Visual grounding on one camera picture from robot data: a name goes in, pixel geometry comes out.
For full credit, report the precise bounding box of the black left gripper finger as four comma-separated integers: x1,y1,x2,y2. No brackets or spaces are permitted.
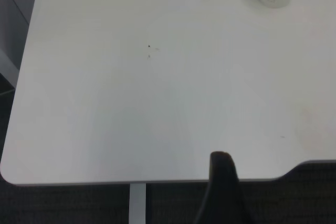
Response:
194,151,257,224

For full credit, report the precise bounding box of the white metal table leg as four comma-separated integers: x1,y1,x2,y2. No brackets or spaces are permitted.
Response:
128,183,146,224

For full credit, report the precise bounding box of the white desk side panel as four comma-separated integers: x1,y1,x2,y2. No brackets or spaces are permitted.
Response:
0,0,41,91

